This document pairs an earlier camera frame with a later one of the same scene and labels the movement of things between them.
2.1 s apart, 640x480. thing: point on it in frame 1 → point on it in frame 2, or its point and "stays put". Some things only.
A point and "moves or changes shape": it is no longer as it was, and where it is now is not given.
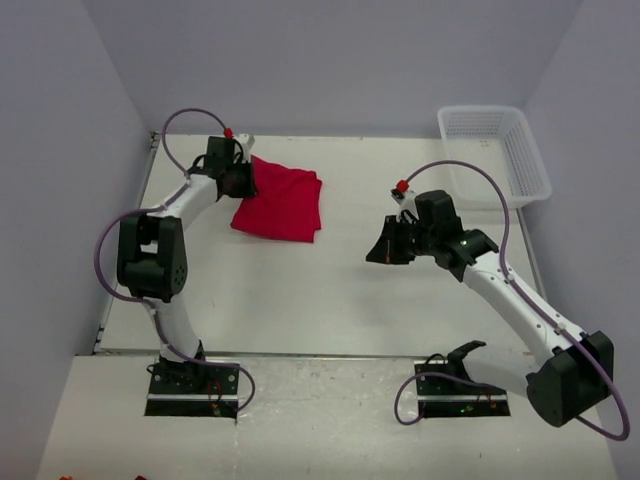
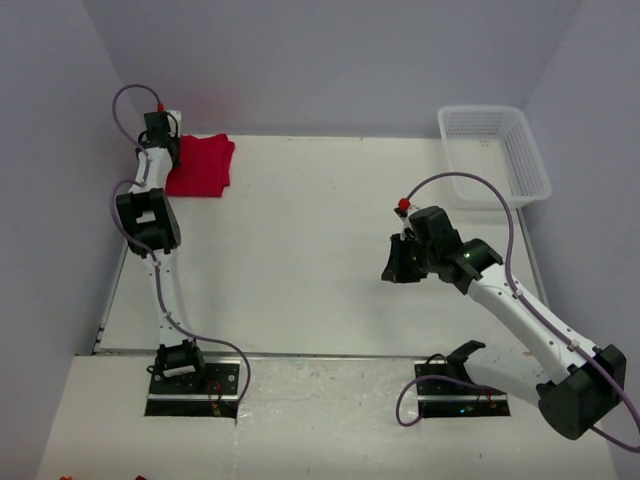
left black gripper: x=242 y=181 → x=173 y=150
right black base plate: x=441 y=392 stays put
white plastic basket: x=501 y=141 stays put
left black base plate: x=204 y=390 stays put
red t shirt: x=286 y=203 moves or changes shape
